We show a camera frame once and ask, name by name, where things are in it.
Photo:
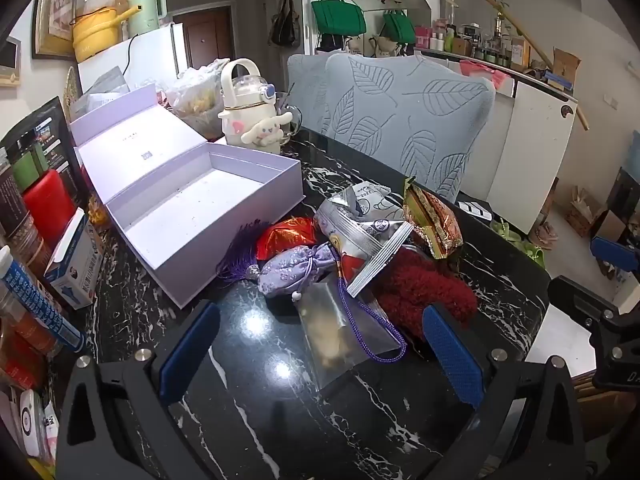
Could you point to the clear glass mug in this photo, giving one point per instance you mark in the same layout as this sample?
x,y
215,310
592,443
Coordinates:
x,y
294,120

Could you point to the yellow beaded item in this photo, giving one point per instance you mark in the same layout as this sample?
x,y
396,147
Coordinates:
x,y
97,212

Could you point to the cardboard box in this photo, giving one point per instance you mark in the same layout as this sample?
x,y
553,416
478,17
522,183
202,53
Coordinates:
x,y
566,67

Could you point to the row of bottles and jars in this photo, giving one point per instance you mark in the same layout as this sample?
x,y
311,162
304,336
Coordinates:
x,y
475,42

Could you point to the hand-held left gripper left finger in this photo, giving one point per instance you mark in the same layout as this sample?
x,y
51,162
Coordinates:
x,y
190,350

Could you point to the yellow pot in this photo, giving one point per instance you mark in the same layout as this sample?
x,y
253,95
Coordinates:
x,y
95,35

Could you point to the clear zip bag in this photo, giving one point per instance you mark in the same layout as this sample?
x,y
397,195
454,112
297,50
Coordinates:
x,y
330,340

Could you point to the white refrigerator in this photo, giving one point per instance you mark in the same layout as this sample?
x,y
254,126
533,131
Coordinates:
x,y
150,55

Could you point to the lavender gift box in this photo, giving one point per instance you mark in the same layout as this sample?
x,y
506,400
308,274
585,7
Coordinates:
x,y
165,180

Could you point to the blue white tube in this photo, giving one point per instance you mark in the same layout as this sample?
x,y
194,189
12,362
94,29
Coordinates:
x,y
40,305

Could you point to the brown jar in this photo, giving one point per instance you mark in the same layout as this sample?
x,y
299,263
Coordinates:
x,y
25,235

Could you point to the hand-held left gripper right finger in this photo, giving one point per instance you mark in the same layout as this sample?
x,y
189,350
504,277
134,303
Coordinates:
x,y
452,355

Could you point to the white counter cabinet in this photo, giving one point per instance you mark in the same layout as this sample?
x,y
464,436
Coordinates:
x,y
535,150

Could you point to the dark hanging bag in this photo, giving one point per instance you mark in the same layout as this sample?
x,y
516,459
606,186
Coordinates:
x,y
284,20

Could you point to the black printed bag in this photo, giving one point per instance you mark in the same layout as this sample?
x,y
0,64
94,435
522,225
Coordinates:
x,y
45,130

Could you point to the woven straw mat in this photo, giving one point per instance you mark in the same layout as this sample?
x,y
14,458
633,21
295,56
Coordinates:
x,y
72,87

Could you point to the clear plastic bag of snacks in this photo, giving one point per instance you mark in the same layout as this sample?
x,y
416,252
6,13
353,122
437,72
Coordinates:
x,y
197,95

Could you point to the framed picture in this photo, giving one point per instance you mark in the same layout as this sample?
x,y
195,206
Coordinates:
x,y
55,10

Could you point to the brown door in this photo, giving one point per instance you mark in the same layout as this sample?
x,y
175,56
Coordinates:
x,y
205,35

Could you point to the white cartoon water bottle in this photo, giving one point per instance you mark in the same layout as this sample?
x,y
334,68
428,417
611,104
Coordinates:
x,y
250,105

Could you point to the blue white carton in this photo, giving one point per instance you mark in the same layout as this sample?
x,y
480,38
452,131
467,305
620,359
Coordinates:
x,y
75,265

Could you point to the green tote bag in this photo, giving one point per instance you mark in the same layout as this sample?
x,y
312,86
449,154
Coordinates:
x,y
337,17
400,27

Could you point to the silver snack packet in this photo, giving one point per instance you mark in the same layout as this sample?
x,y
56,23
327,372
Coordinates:
x,y
360,240

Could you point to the purple embroidered sachet pouch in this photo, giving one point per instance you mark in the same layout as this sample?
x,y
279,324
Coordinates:
x,y
290,270

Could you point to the red canister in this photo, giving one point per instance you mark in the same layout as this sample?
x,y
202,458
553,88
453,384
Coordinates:
x,y
47,207

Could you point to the grey leaf chair cover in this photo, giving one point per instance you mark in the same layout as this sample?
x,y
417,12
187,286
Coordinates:
x,y
307,95
400,120

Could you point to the dark red fuzzy pouch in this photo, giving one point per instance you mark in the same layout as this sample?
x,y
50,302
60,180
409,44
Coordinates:
x,y
425,285

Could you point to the small wooden photo frame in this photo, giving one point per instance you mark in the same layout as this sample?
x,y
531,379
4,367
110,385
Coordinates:
x,y
10,62

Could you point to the green slippers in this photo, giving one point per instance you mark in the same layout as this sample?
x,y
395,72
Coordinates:
x,y
520,245

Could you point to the gold red snack packet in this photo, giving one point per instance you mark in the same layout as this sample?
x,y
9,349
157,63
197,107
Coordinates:
x,y
435,225

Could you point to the light green kettle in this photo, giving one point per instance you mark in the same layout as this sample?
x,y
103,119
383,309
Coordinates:
x,y
145,12

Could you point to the grey mailer bag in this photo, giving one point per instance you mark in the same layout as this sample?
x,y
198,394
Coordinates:
x,y
100,90

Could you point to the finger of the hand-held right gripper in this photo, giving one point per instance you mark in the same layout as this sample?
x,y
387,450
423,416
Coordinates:
x,y
580,300
610,252

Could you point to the bamboo pole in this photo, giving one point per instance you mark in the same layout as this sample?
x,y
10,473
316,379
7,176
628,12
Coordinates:
x,y
525,35

